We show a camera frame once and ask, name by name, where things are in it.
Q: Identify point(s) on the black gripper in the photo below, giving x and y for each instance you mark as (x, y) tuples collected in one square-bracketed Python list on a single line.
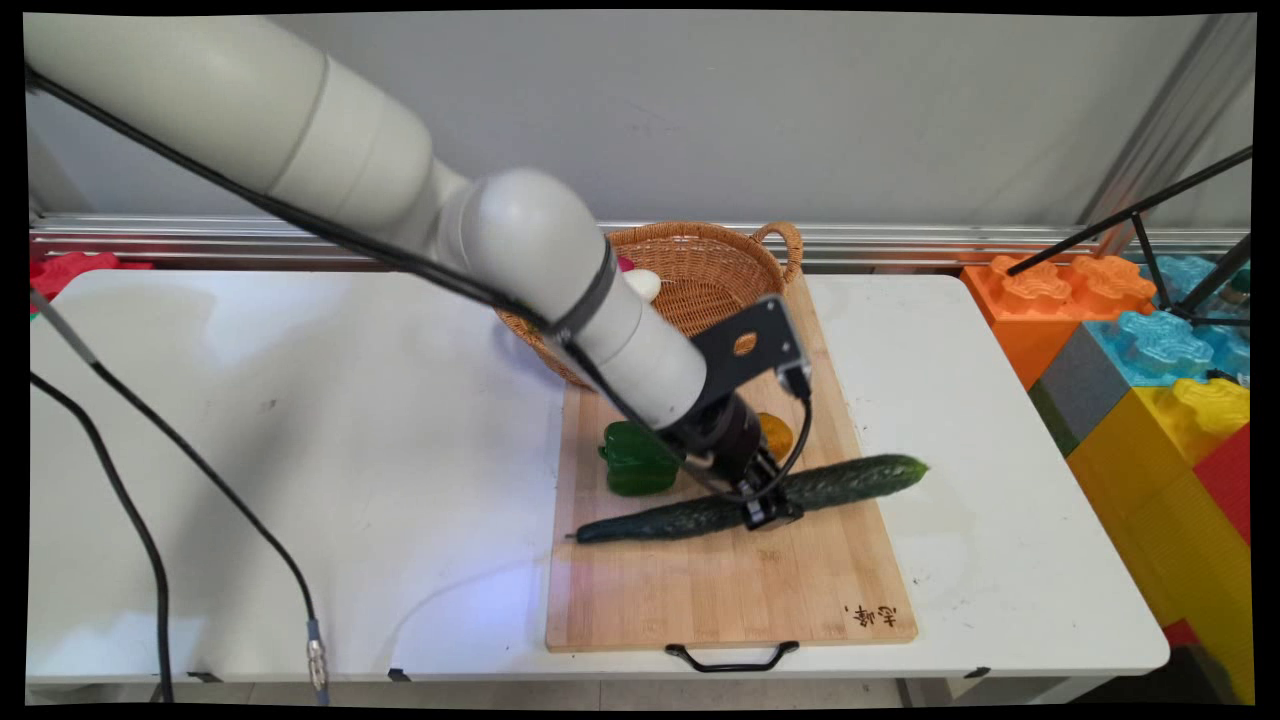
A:
[(725, 435)]

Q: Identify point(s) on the dark green toy cucumber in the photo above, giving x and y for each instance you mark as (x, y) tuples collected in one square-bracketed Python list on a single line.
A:
[(860, 480)]

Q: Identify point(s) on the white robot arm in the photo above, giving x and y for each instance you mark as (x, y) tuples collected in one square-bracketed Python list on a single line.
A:
[(300, 130)]

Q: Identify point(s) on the yellow toy potato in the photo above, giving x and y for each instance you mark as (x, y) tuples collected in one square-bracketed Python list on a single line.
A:
[(778, 435)]

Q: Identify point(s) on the bamboo cutting board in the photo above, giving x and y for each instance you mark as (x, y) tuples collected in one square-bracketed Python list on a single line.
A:
[(720, 590)]

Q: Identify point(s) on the green toy bell pepper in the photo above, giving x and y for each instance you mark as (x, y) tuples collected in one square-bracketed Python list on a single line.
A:
[(635, 460)]

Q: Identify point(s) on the woven wicker basket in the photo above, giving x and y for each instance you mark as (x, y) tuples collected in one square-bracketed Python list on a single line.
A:
[(705, 270)]

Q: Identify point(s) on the white toy food item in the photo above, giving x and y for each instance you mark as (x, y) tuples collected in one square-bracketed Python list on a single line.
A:
[(645, 285)]

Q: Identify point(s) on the grey foam building block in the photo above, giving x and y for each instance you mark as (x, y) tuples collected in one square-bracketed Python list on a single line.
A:
[(1075, 390)]

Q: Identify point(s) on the orange foam building block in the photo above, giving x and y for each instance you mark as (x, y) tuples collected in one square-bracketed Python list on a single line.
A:
[(1030, 300)]

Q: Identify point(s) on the blue foam building block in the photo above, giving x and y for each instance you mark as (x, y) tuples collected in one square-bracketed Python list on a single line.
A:
[(1160, 345)]

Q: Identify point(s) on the black tripod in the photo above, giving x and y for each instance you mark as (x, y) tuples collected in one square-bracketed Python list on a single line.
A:
[(1150, 260)]

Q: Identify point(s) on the red foam building block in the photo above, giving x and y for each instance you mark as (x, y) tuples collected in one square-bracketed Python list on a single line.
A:
[(75, 270), (1228, 480)]

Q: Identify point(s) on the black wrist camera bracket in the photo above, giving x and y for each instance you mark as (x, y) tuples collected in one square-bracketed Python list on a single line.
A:
[(765, 330)]

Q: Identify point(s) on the aluminium frame rail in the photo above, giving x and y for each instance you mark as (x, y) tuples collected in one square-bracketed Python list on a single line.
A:
[(900, 243)]

